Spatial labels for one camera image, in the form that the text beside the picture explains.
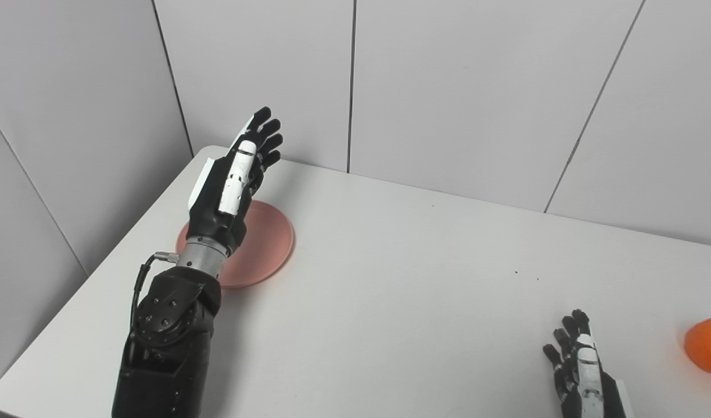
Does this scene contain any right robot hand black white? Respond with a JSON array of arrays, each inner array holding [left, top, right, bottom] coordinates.
[[543, 309, 635, 418]]

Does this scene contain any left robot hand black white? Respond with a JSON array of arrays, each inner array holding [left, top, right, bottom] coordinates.
[[185, 106, 284, 257]]

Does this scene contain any pink round plate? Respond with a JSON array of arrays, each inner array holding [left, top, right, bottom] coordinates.
[[176, 200, 295, 289]]

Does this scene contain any orange fruit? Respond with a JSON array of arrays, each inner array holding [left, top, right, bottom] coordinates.
[[684, 318, 711, 376]]

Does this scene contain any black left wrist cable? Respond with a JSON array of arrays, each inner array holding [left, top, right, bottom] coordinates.
[[130, 251, 179, 349]]

